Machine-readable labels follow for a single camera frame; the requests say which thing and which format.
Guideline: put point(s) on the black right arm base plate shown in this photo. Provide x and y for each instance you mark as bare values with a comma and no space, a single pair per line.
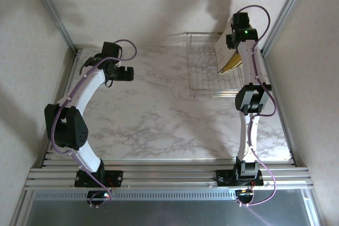
222,178

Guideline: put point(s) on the aluminium frame post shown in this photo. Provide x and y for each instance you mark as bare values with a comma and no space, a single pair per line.
54,14
286,11

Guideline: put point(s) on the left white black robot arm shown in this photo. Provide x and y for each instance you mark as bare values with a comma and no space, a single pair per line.
69,128

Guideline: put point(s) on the grey metal sheet panel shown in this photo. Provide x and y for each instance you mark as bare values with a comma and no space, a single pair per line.
169,214

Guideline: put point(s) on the aluminium extrusion base rails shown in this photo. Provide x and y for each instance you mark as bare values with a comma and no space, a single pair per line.
169,175

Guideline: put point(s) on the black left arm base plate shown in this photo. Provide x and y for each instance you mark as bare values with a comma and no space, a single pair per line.
116,177

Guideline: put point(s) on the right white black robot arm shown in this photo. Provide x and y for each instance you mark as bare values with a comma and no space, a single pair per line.
251,99

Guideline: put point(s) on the black controller board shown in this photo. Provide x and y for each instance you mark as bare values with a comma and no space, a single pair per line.
93,194
245,192

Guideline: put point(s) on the aluminium side rail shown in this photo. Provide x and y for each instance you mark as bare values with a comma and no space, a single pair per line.
76,52
291,146

